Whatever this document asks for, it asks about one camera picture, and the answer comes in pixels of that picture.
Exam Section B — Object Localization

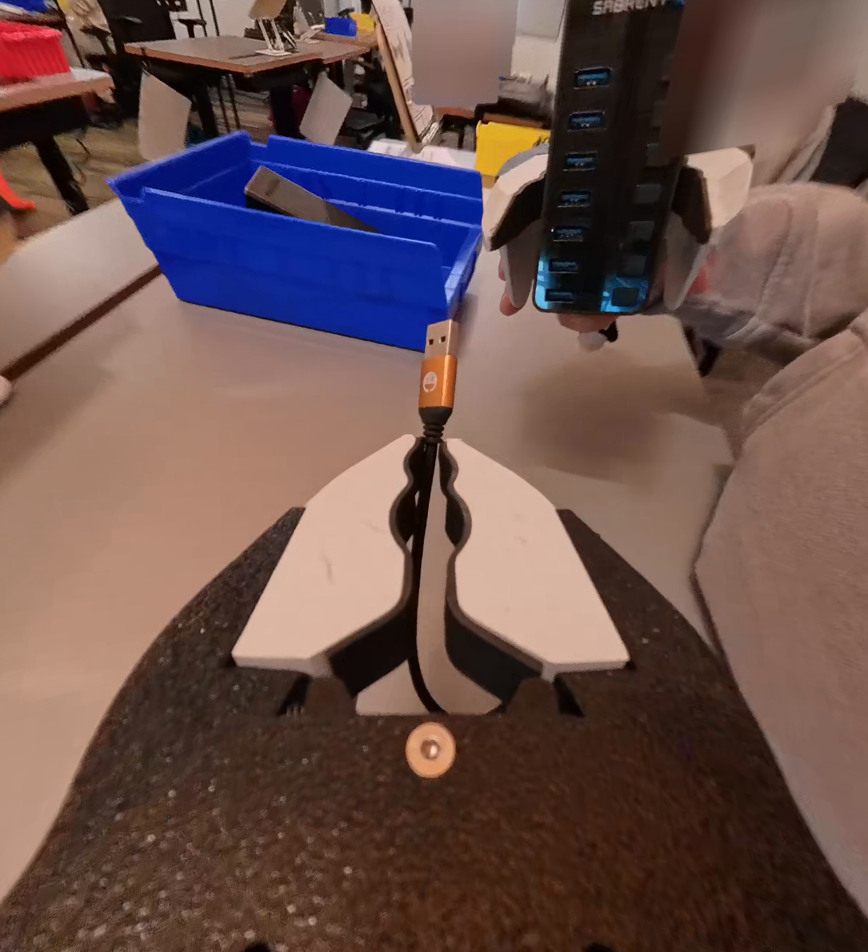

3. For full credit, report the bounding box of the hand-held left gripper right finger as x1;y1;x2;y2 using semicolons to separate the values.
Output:
419;439;632;716

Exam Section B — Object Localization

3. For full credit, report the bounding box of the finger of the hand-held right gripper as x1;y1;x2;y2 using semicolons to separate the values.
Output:
482;145;554;313
660;147;754;313

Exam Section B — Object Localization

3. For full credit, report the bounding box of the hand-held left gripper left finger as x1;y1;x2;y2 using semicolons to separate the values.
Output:
231;433;435;716

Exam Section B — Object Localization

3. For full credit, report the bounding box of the black multi-port hub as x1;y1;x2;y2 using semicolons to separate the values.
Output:
534;0;691;317

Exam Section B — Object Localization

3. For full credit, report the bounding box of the black cable with orange plug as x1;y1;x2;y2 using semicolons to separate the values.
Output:
404;318;462;715

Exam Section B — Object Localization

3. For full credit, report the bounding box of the person's right forearm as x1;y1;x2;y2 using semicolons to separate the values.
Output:
675;182;868;358

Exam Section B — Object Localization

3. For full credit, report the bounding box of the yellow bin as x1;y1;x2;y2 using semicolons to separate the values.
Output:
474;121;554;187

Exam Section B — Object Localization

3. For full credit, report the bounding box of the grey hanging panel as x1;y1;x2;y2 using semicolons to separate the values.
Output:
138;74;193;161
300;74;353;146

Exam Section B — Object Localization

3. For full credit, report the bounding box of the black flat device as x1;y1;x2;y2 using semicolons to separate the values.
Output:
244;165;379;233

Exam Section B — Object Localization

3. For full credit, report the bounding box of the blue plastic bin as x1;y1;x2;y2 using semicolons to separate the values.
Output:
107;131;484;352

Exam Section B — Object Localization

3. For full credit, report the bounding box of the person's beige hoodie torso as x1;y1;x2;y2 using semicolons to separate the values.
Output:
694;275;868;952

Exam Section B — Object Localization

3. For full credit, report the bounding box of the clear acrylic stand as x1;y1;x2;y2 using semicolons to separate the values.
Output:
251;0;302;57

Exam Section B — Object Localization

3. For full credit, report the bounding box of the brown wooden table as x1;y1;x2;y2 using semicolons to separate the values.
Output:
0;70;115;217
125;33;368;138

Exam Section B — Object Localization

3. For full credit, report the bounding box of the red storage bin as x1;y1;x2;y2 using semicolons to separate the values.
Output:
0;11;72;83

